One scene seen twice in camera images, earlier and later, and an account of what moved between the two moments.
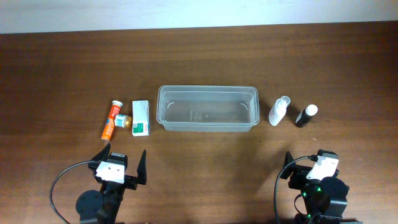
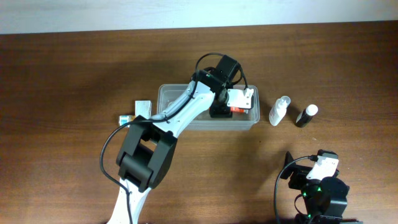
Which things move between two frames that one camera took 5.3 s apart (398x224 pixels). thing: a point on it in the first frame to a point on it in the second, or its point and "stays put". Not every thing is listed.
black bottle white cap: (306, 116) stays put
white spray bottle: (278, 111) stays put
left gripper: (132, 182) to (221, 109)
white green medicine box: (140, 118) stays put
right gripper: (300, 175) stays put
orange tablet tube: (108, 130) to (236, 109)
